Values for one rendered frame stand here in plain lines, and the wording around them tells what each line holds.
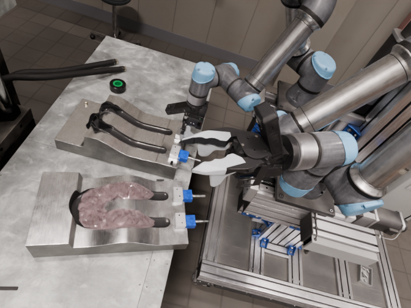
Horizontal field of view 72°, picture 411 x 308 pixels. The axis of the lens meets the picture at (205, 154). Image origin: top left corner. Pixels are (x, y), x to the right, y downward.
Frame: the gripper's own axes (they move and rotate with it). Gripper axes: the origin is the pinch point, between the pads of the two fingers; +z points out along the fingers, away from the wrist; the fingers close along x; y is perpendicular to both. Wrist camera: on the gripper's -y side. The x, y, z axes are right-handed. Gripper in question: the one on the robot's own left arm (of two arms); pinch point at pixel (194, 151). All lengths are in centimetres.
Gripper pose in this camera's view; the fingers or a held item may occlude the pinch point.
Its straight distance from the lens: 48.2
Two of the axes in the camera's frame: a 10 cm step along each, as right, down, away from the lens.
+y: -2.0, 7.0, 6.8
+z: -9.4, 0.7, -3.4
